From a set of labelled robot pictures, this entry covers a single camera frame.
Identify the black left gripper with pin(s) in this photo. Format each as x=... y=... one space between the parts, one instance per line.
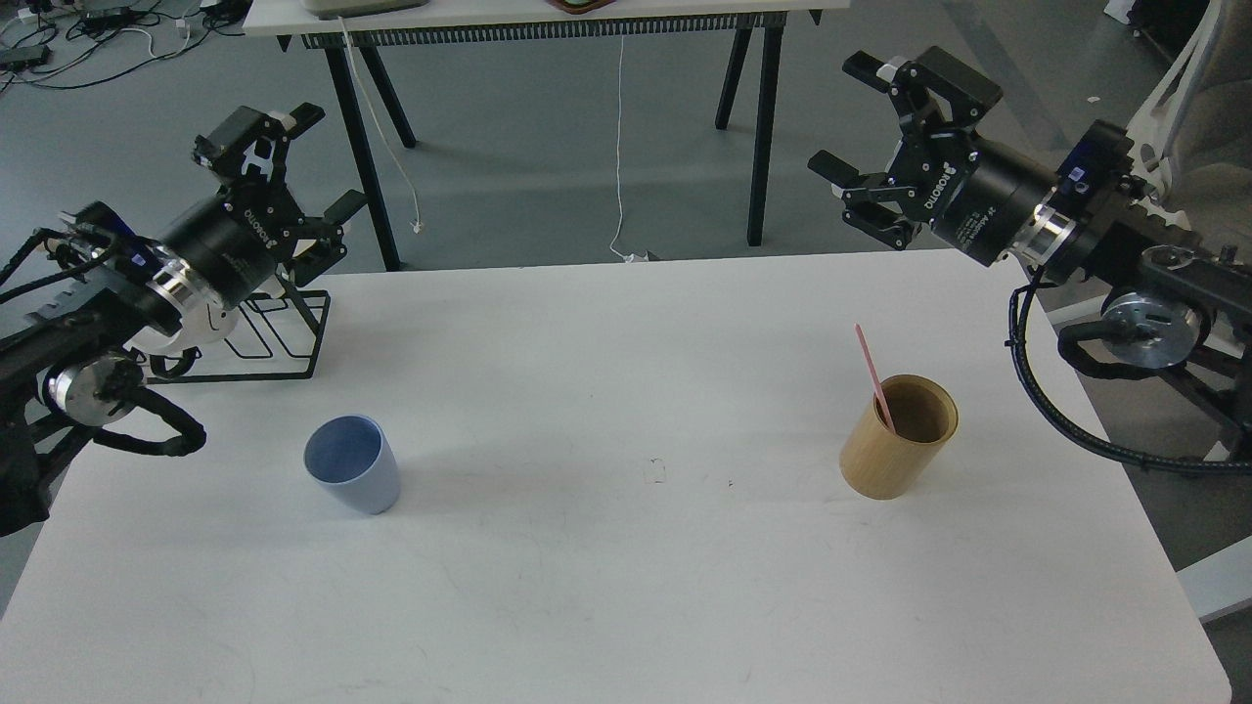
x=235 y=240

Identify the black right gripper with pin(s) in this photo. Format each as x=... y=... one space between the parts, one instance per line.
x=973 y=193

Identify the pink chopstick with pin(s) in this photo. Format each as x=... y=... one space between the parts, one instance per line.
x=878 y=392

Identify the blue plastic cup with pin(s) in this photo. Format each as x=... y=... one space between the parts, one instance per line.
x=351 y=457

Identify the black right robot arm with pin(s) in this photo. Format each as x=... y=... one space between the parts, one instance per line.
x=1087 y=216

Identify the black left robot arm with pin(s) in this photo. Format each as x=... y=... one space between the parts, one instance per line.
x=137 y=312

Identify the white background table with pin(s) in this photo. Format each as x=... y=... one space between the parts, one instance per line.
x=351 y=33

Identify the bamboo cylinder holder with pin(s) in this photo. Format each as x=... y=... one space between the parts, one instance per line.
x=887 y=451

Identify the black wire cup rack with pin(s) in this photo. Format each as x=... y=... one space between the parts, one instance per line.
x=274 y=334

